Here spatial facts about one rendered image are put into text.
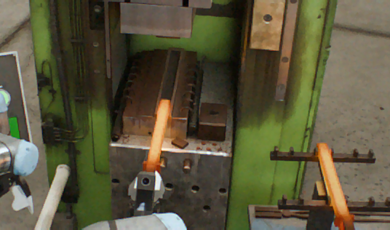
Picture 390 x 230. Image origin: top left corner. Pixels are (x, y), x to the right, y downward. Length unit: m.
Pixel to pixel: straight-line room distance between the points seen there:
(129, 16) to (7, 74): 0.40
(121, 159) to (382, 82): 2.57
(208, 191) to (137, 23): 0.60
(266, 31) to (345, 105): 2.08
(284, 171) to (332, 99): 1.77
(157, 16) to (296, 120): 0.63
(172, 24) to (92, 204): 0.91
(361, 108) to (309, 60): 1.98
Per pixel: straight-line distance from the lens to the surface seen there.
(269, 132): 2.15
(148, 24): 1.80
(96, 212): 2.47
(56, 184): 2.27
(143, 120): 1.98
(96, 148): 2.27
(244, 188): 2.31
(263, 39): 1.94
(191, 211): 2.12
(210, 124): 1.96
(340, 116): 3.85
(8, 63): 1.91
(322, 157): 1.89
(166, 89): 2.10
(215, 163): 1.98
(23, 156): 1.41
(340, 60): 4.43
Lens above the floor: 2.13
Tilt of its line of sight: 35 degrees down
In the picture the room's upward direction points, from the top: 3 degrees clockwise
